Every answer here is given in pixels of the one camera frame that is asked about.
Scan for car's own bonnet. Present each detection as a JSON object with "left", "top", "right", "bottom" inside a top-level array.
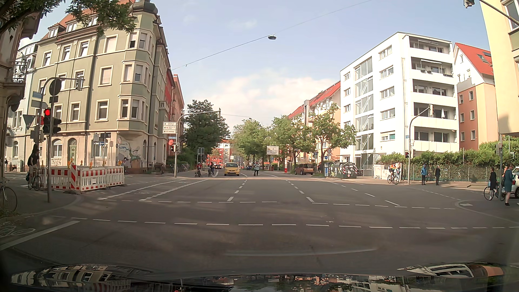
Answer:
[{"left": 10, "top": 263, "right": 512, "bottom": 292}]

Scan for yellow building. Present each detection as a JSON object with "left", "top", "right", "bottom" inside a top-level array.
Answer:
[{"left": 480, "top": 0, "right": 519, "bottom": 137}]

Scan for traffic light with signs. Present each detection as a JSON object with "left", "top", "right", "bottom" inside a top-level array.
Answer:
[{"left": 22, "top": 76, "right": 85, "bottom": 203}]

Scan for grey pavement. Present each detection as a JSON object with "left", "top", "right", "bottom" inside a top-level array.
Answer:
[{"left": 312, "top": 174, "right": 519, "bottom": 193}]

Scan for green hedge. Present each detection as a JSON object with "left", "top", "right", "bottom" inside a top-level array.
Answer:
[{"left": 375, "top": 137, "right": 519, "bottom": 168}]

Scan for large dark tree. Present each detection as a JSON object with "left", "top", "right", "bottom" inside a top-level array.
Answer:
[{"left": 178, "top": 99, "right": 230, "bottom": 167}]

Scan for grey asphalt road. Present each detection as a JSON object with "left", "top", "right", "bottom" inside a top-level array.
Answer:
[{"left": 0, "top": 169, "right": 519, "bottom": 275}]

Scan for beige corner building with mural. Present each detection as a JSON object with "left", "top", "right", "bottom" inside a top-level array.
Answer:
[{"left": 6, "top": 0, "right": 172, "bottom": 174}]

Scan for overhead wires with hanging lamp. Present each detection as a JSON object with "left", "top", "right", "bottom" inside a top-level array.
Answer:
[{"left": 172, "top": 0, "right": 374, "bottom": 71}]

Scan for white modern apartment building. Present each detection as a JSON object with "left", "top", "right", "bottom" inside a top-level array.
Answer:
[{"left": 340, "top": 32, "right": 460, "bottom": 168}]

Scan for tree branches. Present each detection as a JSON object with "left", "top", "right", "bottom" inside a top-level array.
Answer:
[{"left": 0, "top": 0, "right": 137, "bottom": 37}]

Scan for white building with red roof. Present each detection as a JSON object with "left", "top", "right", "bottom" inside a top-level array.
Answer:
[{"left": 287, "top": 81, "right": 341, "bottom": 165}]

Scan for red brick building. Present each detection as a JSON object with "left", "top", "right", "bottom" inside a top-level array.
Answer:
[{"left": 165, "top": 69, "right": 185, "bottom": 157}]

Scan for parked bicycle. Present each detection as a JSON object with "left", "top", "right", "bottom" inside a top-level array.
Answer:
[{"left": 0, "top": 177, "right": 18, "bottom": 213}]

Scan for road markings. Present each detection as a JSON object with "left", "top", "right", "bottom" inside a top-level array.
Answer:
[{"left": 0, "top": 171, "right": 519, "bottom": 251}]

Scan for old building with balcony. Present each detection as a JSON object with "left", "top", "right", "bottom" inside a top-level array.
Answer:
[{"left": 0, "top": 11, "right": 44, "bottom": 179}]

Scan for metal fence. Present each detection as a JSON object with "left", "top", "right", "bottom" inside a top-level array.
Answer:
[{"left": 401, "top": 163, "right": 492, "bottom": 183}]

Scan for row of trees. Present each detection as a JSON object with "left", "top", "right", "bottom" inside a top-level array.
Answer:
[{"left": 233, "top": 102, "right": 358, "bottom": 168}]

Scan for graffiti covered containers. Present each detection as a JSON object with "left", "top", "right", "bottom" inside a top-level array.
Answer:
[{"left": 324, "top": 161, "right": 364, "bottom": 179}]

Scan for red and white barrier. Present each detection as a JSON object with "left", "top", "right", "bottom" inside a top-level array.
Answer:
[{"left": 39, "top": 164, "right": 125, "bottom": 193}]

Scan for orange building with red roof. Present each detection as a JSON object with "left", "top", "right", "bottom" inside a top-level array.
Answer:
[{"left": 453, "top": 42, "right": 499, "bottom": 151}]

